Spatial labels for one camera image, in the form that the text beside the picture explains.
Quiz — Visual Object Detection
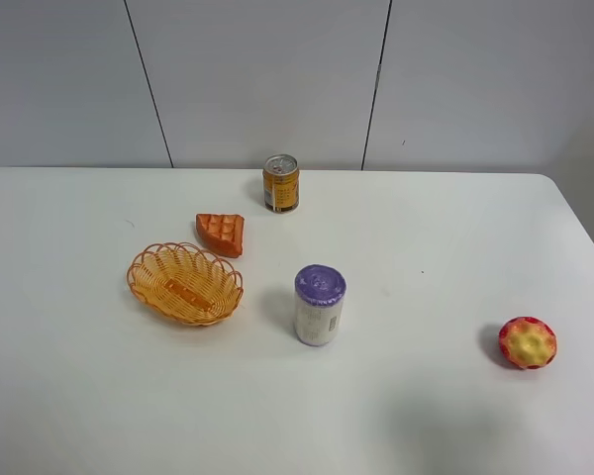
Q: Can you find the orange woven plastic basket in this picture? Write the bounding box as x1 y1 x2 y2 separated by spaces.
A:
126 242 244 327

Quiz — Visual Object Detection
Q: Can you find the purple trash bag roll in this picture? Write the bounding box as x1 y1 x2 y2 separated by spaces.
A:
294 264 347 346

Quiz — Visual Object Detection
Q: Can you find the yellow drink can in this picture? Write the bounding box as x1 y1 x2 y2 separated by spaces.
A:
262 154 300 213

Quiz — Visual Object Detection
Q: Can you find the orange waffle bread slice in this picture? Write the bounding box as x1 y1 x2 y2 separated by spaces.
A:
195 214 245 258

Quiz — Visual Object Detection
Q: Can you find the red yellow dimpled ball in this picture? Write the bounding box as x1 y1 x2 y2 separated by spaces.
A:
498 317 557 370

